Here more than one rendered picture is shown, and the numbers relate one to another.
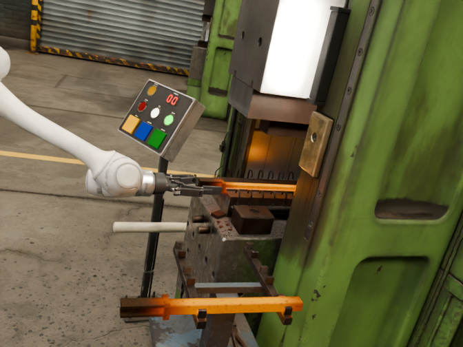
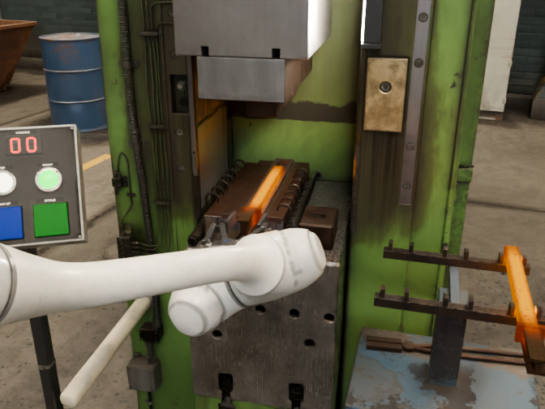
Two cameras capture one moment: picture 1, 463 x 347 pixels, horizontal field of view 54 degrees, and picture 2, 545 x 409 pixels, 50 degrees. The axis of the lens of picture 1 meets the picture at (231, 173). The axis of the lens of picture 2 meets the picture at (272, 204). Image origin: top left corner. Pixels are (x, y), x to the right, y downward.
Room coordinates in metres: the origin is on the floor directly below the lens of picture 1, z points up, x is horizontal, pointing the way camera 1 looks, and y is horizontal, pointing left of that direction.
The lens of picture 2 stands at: (0.69, 1.04, 1.56)
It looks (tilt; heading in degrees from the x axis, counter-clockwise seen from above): 23 degrees down; 305
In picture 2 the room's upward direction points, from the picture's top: straight up
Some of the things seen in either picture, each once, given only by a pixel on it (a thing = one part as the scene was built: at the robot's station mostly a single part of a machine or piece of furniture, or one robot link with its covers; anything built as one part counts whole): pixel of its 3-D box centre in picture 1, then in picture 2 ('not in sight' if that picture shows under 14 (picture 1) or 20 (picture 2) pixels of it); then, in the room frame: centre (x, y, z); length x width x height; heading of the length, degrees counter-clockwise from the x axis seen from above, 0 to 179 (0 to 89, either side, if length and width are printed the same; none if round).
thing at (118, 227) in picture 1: (163, 227); (110, 345); (1.78, 0.25, 0.62); 0.44 x 0.05 x 0.05; 114
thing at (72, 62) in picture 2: not in sight; (76, 82); (5.63, -2.55, 0.44); 0.59 x 0.59 x 0.88
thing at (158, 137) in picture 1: (157, 139); (51, 219); (1.82, 0.34, 1.01); 0.07 x 0.05 x 0.07; 49
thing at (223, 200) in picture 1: (271, 195); (262, 195); (1.58, -0.17, 0.96); 0.42 x 0.20 x 0.09; 114
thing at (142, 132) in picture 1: (144, 131); (5, 223); (1.88, 0.41, 1.01); 0.07 x 0.05 x 0.07; 49
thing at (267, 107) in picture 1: (294, 102); (261, 64); (1.58, -0.17, 1.32); 0.42 x 0.20 x 0.10; 114
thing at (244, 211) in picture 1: (252, 219); (318, 227); (1.36, -0.10, 0.95); 0.12 x 0.08 x 0.06; 114
